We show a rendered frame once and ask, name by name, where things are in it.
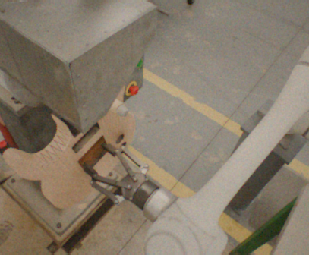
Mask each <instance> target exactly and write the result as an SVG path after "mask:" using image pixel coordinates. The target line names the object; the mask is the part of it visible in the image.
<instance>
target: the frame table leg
mask: <svg viewBox="0 0 309 255"><path fill-rule="evenodd" d="M297 197H298V196H297ZM297 197H296V198H294V199H293V200H292V201H291V202H290V203H288V204H287V205H286V206H284V208H282V209H281V210H280V211H278V212H277V213H276V214H275V215H274V216H273V217H272V218H271V219H269V220H267V222H266V223H264V224H263V225H262V226H260V227H259V228H258V229H257V230H256V231H255V232H253V233H252V235H250V236H249V237H248V238H246V239H245V240H244V241H242V242H241V243H240V244H239V245H238V246H237V247H235V248H234V249H233V250H232V251H230V252H229V254H228V255H234V252H235V251H236V252H238V253H239V254H241V255H249V254H250V253H252V252H254V251H255V250H256V249H257V248H259V247H261V246H263V244H265V243H267V242H268V241H270V240H271V239H273V238H274V237H275V236H277V235H278V234H279V233H280V232H281V230H282V228H283V226H284V224H285V221H286V219H287V218H288V217H289V214H290V212H291V211H292V208H293V206H294V204H295V201H296V200H297Z"/></svg>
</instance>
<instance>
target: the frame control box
mask: <svg viewBox="0 0 309 255"><path fill-rule="evenodd" d="M141 59H142V60H143V64H144V54H143V57H142V58H141ZM143 64H142V65H141V66H140V67H138V66H137V67H135V69H134V71H133V72H132V74H131V76H130V77H129V78H128V81H127V82H126V84H125V91H124V98H123V103H124V102H125V101H126V100H127V99H129V97H131V91H130V90H129V88H130V87H135V86H137V87H139V89H140V88H142V87H143Z"/></svg>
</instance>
